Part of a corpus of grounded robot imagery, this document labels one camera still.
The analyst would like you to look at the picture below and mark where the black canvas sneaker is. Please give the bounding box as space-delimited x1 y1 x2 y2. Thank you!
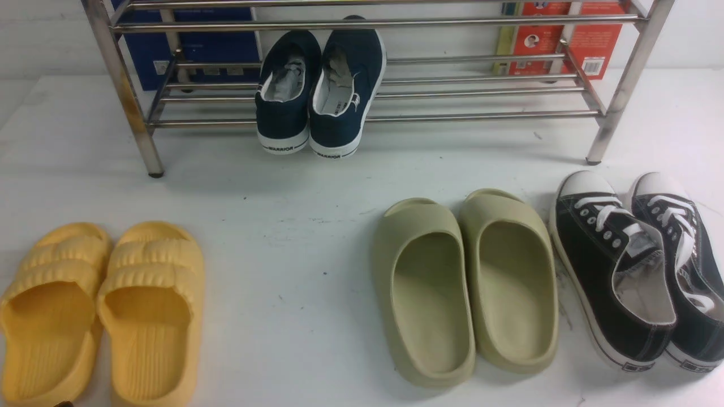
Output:
629 172 723 373
549 171 677 373

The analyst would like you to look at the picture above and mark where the left navy canvas shoe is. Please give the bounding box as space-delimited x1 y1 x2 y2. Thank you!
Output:
255 30 321 155

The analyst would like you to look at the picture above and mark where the navy canvas shoe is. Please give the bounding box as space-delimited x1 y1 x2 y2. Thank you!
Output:
309 28 387 159
255 30 321 155

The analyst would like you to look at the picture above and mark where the right navy canvas shoe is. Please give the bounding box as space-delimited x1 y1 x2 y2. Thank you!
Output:
309 28 387 159

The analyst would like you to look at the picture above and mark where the stainless steel shoe rack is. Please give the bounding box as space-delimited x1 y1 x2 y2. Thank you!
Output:
82 1 674 179

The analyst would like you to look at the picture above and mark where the left green foam slide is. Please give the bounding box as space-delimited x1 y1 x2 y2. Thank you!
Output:
370 197 476 388

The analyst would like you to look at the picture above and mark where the green foam slide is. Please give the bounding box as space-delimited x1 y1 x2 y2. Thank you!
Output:
458 188 559 374
370 197 476 388

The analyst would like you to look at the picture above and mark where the right green foam slide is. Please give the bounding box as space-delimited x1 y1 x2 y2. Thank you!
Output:
458 188 559 374

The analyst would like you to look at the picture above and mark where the right yellow foam slide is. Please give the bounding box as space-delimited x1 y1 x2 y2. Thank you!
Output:
97 221 206 406

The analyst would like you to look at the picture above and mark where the yellow foam slide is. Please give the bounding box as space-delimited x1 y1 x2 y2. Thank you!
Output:
2 222 112 406
97 221 206 406

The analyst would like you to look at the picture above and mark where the blue cardboard box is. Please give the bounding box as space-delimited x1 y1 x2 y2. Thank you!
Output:
124 8 262 91

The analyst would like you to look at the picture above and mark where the red cardboard box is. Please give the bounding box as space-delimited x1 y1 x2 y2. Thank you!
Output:
492 2 624 80

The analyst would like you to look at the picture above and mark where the left yellow foam slide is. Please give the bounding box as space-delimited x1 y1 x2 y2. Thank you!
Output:
2 222 112 406

